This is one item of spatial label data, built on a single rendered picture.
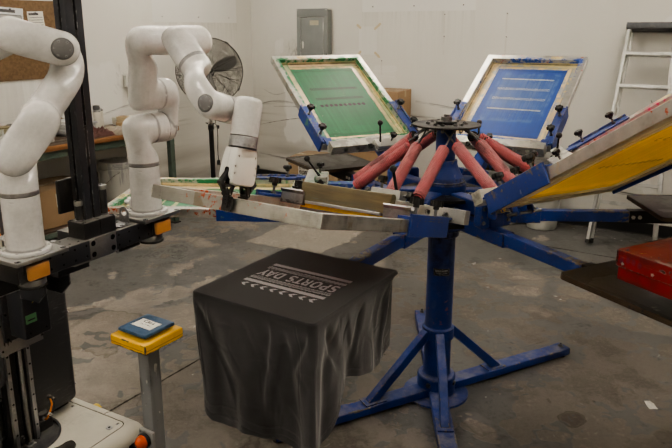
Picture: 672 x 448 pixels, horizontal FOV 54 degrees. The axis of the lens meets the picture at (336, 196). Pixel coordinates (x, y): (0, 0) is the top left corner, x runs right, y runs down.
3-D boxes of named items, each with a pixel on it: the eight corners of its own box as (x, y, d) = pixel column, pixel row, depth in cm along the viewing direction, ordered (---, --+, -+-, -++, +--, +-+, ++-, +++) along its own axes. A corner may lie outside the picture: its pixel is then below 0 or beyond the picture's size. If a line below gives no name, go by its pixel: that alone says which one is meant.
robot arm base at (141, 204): (111, 212, 211) (107, 165, 207) (140, 204, 221) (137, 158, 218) (147, 219, 203) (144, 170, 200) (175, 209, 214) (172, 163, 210)
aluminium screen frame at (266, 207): (320, 229, 157) (323, 213, 157) (150, 197, 188) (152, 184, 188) (444, 233, 225) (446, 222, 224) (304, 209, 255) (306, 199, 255)
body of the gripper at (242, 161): (244, 144, 180) (238, 185, 180) (219, 139, 171) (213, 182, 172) (265, 147, 176) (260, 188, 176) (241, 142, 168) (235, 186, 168)
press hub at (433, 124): (457, 424, 293) (473, 122, 260) (380, 398, 314) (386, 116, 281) (488, 385, 325) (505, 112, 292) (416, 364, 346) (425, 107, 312)
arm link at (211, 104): (192, 76, 187) (229, 131, 181) (162, 66, 176) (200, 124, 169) (211, 55, 185) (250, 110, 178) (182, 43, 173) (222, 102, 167)
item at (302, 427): (314, 467, 184) (313, 325, 173) (196, 418, 207) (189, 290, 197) (320, 461, 186) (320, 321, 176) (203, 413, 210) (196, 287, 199)
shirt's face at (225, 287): (312, 326, 174) (312, 324, 174) (192, 291, 197) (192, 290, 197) (396, 271, 213) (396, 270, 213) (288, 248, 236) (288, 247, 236)
